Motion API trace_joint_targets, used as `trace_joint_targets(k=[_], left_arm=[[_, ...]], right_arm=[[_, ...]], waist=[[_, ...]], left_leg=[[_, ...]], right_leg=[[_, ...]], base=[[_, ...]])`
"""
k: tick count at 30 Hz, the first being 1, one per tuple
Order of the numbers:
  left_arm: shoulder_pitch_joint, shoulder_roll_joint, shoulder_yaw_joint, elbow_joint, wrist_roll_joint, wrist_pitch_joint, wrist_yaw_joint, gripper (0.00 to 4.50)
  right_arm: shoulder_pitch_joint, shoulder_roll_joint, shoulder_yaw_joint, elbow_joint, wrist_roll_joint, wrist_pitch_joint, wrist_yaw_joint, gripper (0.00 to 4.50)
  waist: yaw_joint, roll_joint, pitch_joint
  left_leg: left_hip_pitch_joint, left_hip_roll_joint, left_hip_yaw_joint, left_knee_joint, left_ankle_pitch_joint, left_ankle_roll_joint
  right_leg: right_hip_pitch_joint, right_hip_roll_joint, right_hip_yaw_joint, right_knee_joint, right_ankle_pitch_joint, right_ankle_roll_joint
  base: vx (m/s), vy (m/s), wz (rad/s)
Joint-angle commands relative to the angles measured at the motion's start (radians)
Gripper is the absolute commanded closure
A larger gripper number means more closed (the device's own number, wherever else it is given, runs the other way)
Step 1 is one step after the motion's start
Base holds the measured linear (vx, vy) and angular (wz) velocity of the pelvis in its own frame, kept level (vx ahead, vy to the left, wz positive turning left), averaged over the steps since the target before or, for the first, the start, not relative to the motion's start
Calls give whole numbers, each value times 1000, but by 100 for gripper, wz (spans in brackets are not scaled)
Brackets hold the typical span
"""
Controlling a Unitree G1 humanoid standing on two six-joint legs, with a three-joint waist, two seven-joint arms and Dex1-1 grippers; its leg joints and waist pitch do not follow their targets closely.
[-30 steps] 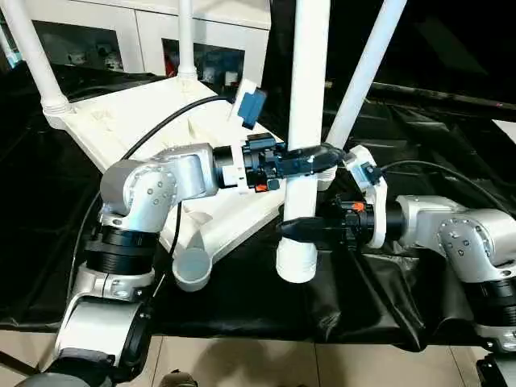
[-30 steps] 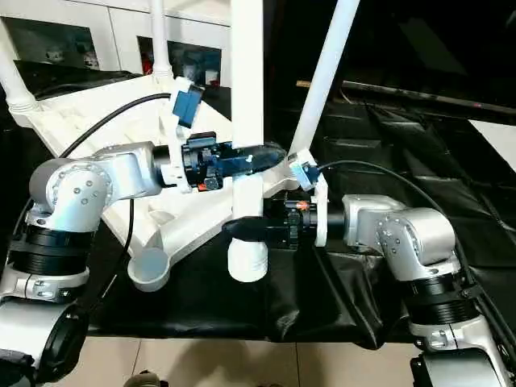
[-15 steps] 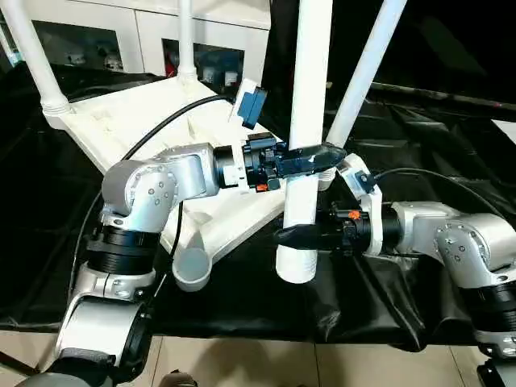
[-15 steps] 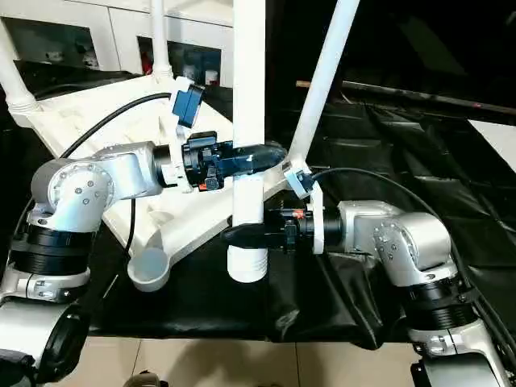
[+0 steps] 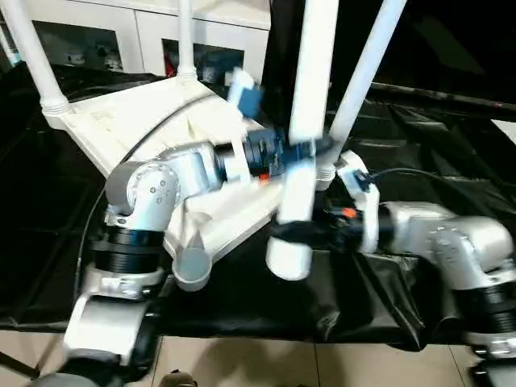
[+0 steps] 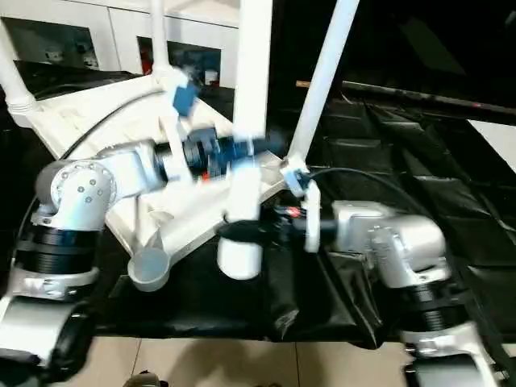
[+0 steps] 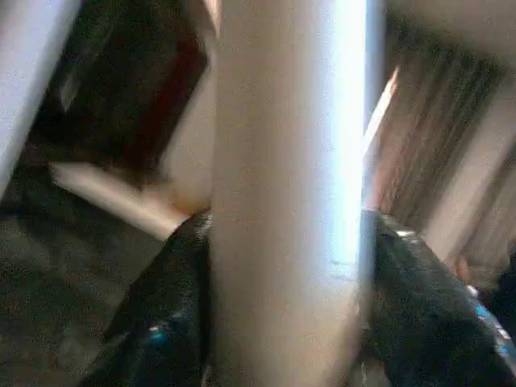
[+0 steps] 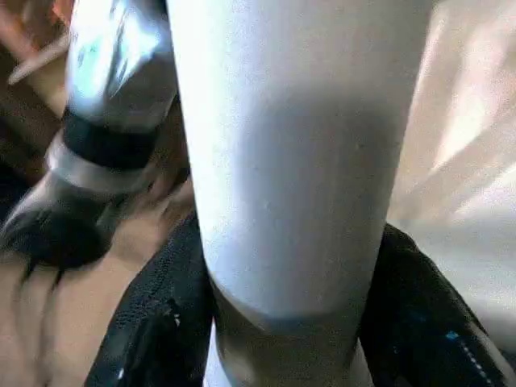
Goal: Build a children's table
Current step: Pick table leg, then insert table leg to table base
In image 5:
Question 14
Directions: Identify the white plastic table leg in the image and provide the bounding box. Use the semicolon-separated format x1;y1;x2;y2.
0;0;69;119
316;0;409;191
176;0;199;84
264;0;336;282

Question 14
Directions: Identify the white plastic table top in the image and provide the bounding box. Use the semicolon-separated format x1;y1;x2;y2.
40;74;342;292

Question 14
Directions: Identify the black mat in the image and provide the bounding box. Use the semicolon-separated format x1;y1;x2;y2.
0;64;516;354

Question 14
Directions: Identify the black pole with tan tip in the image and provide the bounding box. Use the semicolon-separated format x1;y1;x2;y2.
368;82;516;113

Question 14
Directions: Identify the black backdrop cloth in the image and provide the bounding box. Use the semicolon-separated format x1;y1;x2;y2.
264;0;516;102

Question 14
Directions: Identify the white paper sheet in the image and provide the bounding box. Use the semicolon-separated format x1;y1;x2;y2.
489;119;516;145

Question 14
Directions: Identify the white cabinet with glass doors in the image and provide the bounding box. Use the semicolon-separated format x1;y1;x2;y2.
0;0;272;86

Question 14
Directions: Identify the grey robot torso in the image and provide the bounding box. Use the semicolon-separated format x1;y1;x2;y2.
35;370;199;387

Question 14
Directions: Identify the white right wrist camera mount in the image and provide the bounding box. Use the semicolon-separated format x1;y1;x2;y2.
335;151;383;254

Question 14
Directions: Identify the black folding table frame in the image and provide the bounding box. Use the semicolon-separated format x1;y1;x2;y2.
0;348;44;381

